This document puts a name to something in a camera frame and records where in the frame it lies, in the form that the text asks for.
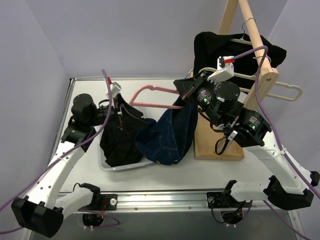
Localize white hanger far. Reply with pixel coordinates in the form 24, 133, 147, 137
229, 17, 258, 47

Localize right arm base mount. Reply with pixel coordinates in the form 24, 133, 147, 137
206, 180, 253, 228

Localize pink hanger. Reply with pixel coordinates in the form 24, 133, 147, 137
129, 84, 183, 110

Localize black garment on hanger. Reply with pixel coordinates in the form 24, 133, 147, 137
193, 31, 288, 95

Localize wooden clothes rack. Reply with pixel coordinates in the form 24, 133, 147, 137
186, 0, 280, 161

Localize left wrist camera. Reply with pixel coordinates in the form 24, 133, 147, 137
106, 77, 122, 99

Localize cream white hanger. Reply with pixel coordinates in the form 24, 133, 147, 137
198, 66, 303, 101

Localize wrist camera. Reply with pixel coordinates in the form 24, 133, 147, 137
106, 77, 122, 99
207, 56, 235, 83

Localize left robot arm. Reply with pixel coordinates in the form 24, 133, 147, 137
11, 93, 146, 238

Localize white plastic basket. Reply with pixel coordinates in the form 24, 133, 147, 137
97, 110, 152, 172

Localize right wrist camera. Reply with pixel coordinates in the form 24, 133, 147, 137
207, 56, 235, 83

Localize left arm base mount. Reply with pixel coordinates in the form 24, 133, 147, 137
80, 194, 120, 230

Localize aluminium rail table edge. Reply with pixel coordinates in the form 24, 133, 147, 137
42, 191, 298, 213

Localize black skirt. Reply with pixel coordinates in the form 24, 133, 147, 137
99, 117, 143, 167

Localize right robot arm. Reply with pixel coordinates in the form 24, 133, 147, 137
134, 69, 320, 210

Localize blue denim skirt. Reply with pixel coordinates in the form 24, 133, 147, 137
134, 98, 198, 166

